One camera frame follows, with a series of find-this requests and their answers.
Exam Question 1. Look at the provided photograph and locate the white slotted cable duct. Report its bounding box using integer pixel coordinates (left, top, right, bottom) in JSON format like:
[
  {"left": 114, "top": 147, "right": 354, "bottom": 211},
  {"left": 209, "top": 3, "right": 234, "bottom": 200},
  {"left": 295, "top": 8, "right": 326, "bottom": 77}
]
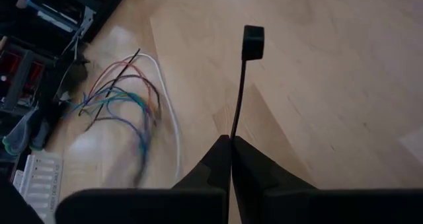
[{"left": 12, "top": 150, "right": 64, "bottom": 224}]

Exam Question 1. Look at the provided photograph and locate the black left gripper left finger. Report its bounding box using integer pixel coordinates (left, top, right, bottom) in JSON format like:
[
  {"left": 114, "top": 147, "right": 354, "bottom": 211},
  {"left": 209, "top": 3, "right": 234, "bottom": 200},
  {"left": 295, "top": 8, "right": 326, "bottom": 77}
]
[{"left": 171, "top": 135, "right": 231, "bottom": 189}]

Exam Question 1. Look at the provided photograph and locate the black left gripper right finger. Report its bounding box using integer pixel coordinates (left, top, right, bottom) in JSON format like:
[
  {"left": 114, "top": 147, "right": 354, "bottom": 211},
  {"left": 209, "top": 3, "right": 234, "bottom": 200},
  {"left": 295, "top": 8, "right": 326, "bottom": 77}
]
[{"left": 231, "top": 136, "right": 317, "bottom": 194}]

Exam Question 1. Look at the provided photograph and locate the grey metal mounting plate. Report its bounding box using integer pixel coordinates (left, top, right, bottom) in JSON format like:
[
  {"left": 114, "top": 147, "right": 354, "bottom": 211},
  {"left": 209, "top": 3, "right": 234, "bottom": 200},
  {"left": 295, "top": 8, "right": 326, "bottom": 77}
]
[{"left": 70, "top": 5, "right": 97, "bottom": 55}]

